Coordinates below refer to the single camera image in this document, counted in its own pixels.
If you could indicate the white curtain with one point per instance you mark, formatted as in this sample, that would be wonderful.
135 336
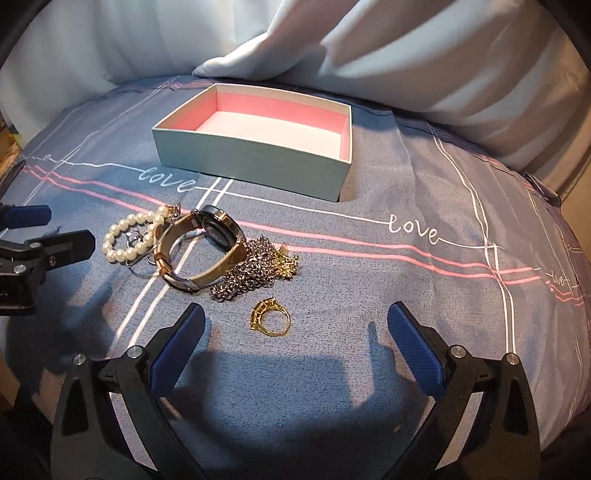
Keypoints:
76 50

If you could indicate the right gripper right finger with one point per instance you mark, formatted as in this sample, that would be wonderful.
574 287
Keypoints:
503 442

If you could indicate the blue striped love bedsheet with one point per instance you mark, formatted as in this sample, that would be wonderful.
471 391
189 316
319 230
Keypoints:
302 380

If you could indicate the mint box pink interior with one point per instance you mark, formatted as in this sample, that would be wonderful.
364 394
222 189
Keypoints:
276 138

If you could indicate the gold chain jewelry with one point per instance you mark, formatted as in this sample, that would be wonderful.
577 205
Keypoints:
286 264

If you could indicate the white pillow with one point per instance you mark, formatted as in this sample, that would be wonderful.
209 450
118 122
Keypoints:
501 74

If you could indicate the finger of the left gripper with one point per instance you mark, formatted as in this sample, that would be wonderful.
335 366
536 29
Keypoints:
17 217
46 253

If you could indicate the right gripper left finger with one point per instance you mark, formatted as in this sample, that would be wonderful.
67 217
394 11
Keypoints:
87 441

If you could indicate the tan strap wristwatch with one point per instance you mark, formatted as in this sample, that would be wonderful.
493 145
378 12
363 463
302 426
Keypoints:
198 248

